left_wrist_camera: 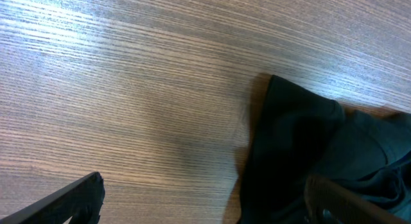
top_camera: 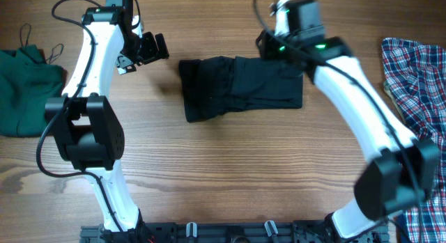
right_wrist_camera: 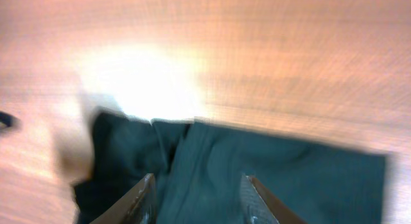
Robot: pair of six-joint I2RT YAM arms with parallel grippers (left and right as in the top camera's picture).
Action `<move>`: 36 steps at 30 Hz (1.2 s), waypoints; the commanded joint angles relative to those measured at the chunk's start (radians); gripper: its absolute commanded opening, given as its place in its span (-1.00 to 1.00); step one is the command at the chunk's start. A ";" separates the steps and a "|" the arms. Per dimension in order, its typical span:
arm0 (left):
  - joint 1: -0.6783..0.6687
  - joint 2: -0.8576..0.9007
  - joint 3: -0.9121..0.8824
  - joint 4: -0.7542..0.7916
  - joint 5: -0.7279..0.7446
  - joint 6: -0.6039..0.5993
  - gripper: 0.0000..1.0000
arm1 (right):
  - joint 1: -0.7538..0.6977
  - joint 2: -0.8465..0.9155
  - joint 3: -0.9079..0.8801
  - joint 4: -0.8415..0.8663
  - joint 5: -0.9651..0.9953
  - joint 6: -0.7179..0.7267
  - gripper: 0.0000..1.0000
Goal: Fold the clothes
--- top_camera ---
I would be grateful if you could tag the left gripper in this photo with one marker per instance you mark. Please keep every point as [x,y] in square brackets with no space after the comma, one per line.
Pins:
[151,53]

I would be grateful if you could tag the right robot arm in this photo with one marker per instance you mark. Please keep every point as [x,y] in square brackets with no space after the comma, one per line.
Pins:
[400,167]

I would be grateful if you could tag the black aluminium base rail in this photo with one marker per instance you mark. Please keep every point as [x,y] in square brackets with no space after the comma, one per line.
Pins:
[270,231]

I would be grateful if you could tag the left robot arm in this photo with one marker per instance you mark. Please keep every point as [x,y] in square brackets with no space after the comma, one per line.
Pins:
[85,128]

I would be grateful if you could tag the red blue plaid shirt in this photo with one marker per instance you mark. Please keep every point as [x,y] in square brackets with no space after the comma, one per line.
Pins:
[415,75]

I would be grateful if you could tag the black polo shirt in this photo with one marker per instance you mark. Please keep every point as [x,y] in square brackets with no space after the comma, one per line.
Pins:
[219,85]

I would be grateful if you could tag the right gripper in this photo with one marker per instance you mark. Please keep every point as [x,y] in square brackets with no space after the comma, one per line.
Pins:
[263,42]

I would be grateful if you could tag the green drawstring bag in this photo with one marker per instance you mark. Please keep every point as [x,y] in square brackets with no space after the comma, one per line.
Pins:
[28,80]

